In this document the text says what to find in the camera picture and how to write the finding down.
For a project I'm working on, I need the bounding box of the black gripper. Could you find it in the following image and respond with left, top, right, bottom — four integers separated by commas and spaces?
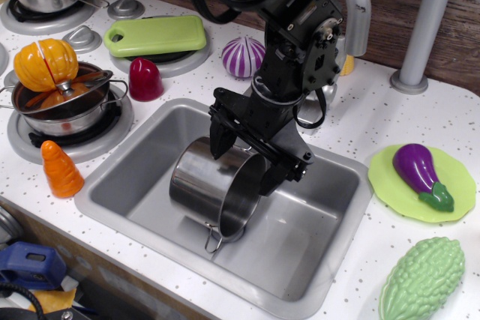
209, 88, 314, 196

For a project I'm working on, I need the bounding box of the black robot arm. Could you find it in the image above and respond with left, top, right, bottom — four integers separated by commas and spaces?
209, 0, 342, 196

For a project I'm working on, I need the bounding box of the grey sink basin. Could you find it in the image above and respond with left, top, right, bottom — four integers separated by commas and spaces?
74, 99, 372, 319

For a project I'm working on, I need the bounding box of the steel pot with lid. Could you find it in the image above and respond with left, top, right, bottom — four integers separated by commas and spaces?
2, 62, 126, 136

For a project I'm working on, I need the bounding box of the purple striped toy onion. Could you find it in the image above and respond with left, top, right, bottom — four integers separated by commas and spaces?
221, 37, 266, 79

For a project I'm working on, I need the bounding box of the dark red toy pepper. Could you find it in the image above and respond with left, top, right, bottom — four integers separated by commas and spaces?
129, 58, 164, 102

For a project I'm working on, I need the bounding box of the yellow toy corn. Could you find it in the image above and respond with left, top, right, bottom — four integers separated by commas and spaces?
340, 55, 355, 76

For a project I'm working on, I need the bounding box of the light green plate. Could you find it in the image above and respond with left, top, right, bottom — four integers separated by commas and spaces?
368, 145, 476, 223

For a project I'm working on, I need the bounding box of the purple toy eggplant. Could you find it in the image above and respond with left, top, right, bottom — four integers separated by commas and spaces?
392, 143, 455, 212

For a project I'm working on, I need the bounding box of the green cutting board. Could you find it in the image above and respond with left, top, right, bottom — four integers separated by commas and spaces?
103, 15, 207, 58

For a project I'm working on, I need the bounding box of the orange toy carrot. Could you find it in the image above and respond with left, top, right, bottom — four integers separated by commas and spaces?
40, 140, 84, 199

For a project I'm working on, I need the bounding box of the silver curved faucet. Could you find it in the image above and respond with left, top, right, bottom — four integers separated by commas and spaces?
298, 0, 373, 126

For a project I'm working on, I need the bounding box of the grey stove knob upper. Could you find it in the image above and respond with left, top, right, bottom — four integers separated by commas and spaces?
107, 0, 145, 20

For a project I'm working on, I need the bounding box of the grey stove knob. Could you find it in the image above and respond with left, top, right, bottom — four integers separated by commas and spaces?
62, 25, 102, 54
107, 0, 145, 20

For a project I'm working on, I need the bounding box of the grey stove knob lower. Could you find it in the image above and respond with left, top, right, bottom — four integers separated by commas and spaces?
62, 25, 102, 54

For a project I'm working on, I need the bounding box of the green toy bitter gourd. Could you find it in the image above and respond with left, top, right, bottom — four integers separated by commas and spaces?
378, 237, 465, 319

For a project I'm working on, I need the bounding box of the orange toy pumpkin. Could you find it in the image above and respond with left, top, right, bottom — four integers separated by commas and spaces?
13, 38, 79, 92

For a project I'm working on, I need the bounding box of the blue clamp tool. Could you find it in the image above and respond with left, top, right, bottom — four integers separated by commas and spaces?
1, 241, 67, 290

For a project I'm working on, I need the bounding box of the grey vertical pole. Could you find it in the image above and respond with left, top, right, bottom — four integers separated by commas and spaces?
390, 0, 449, 95

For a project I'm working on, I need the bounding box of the burner ring under board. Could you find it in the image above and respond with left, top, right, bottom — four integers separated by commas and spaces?
109, 40, 212, 79

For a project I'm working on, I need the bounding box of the front stove burner ring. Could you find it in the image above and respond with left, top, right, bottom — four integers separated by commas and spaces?
6, 83, 135, 166

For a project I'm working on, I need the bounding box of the back left burner ring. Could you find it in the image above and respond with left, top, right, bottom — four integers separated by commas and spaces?
0, 0, 96, 37

